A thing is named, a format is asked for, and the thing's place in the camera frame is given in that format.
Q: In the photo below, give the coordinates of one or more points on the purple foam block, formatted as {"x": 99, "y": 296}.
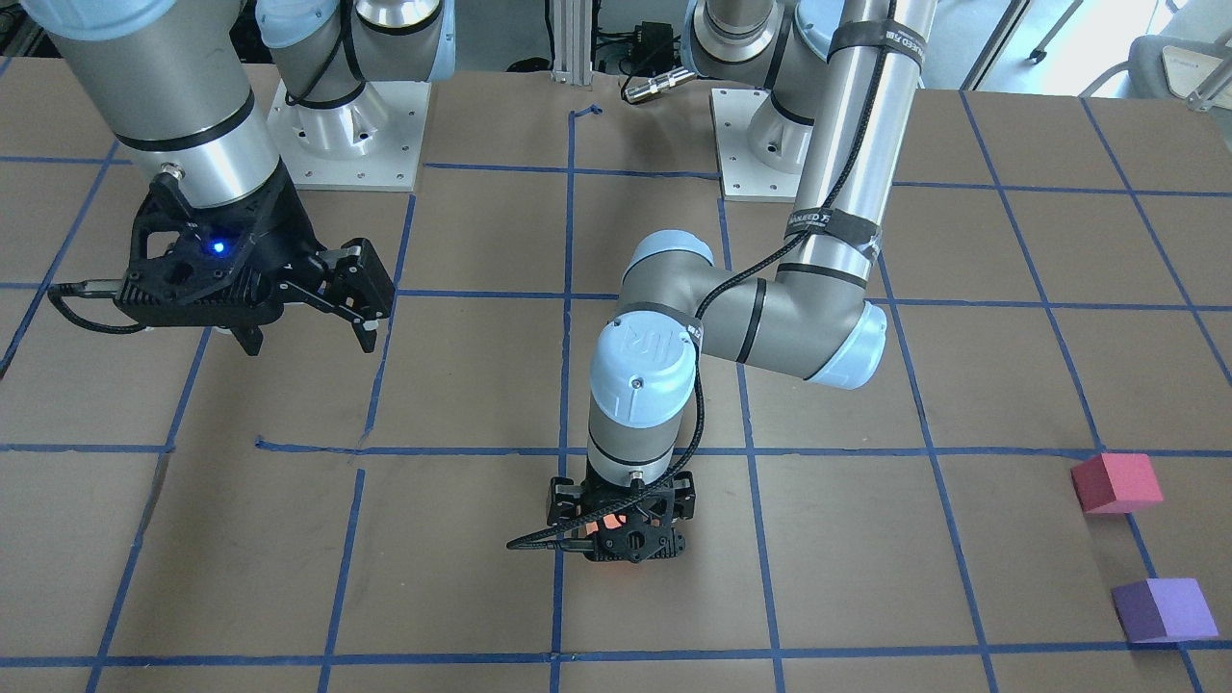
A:
{"x": 1170, "y": 609}

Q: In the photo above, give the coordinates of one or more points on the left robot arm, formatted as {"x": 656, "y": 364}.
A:
{"x": 841, "y": 91}

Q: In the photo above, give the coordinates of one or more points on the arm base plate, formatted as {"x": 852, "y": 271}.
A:
{"x": 371, "y": 144}
{"x": 760, "y": 150}

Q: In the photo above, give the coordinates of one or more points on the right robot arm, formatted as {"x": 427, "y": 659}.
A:
{"x": 169, "y": 84}

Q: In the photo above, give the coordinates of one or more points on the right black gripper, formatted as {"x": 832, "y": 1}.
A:
{"x": 285, "y": 234}

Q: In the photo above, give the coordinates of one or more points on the aluminium frame post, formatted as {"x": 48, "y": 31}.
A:
{"x": 572, "y": 40}

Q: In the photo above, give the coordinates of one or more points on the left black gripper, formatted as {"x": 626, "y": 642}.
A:
{"x": 561, "y": 499}

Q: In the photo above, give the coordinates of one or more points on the red foam block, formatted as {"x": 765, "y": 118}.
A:
{"x": 1116, "y": 483}

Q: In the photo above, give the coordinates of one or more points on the silver cable connector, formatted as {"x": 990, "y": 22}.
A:
{"x": 656, "y": 86}

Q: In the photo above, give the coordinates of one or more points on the orange foam block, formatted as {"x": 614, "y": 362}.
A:
{"x": 609, "y": 523}

